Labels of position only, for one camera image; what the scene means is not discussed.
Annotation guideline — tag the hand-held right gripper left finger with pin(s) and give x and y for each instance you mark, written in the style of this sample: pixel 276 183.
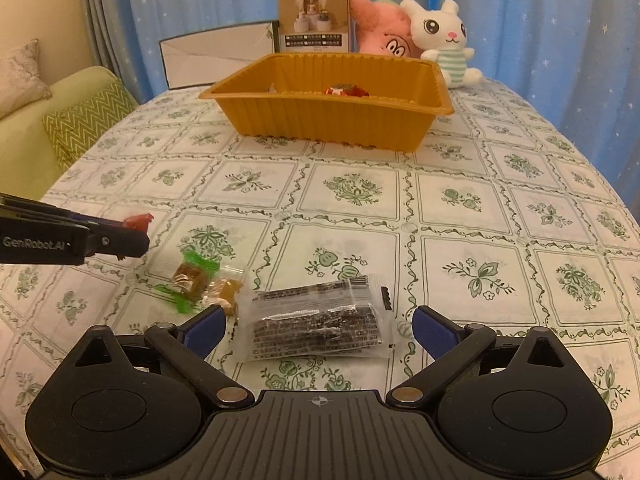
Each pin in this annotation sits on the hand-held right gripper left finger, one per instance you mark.
pixel 206 332

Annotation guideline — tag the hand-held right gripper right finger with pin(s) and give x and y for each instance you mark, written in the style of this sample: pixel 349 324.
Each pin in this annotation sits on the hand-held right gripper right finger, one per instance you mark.
pixel 435 332

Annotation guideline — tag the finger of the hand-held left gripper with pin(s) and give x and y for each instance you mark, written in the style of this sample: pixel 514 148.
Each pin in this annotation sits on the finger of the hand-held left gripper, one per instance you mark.
pixel 40 207
pixel 117 242

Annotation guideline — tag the red candy packet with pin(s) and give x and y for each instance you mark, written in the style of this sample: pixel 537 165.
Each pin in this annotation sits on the red candy packet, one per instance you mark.
pixel 137 222
pixel 345 91

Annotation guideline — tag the dark seaweed snack packet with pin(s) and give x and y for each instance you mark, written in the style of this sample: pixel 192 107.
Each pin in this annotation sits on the dark seaweed snack packet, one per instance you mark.
pixel 315 320

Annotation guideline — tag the orange ribbed plastic tray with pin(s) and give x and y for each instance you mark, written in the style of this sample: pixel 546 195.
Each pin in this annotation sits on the orange ribbed plastic tray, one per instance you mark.
pixel 325 120

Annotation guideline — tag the small beige wrapped candy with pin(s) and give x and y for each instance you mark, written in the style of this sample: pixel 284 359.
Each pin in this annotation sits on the small beige wrapped candy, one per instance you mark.
pixel 225 292

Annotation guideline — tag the small green wrapped candy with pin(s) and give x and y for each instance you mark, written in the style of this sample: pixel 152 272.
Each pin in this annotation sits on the small green wrapped candy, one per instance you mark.
pixel 190 277

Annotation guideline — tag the light green sofa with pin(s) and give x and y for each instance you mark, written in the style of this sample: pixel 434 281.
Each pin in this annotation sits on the light green sofa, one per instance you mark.
pixel 25 145

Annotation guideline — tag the green chevron pillow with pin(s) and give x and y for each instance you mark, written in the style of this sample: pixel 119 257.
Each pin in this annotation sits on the green chevron pillow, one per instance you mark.
pixel 85 120

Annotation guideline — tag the beige patterned pillow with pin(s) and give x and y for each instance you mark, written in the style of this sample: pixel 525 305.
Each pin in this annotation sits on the beige patterned pillow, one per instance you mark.
pixel 20 80

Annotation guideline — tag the green floral tablecloth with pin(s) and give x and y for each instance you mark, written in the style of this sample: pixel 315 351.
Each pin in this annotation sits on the green floral tablecloth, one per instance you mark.
pixel 500 210

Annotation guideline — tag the flat white cardboard box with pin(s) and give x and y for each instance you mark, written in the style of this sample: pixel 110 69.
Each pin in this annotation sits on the flat white cardboard box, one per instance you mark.
pixel 210 60

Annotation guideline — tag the white picture printed box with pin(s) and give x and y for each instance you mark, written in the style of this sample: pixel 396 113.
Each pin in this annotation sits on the white picture printed box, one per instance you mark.
pixel 312 20

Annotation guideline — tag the white bunny plush toy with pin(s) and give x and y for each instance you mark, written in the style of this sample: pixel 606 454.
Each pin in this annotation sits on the white bunny plush toy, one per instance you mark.
pixel 445 35

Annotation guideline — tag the pink plush toy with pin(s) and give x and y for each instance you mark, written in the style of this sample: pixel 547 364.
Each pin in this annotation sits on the pink plush toy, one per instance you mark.
pixel 375 30

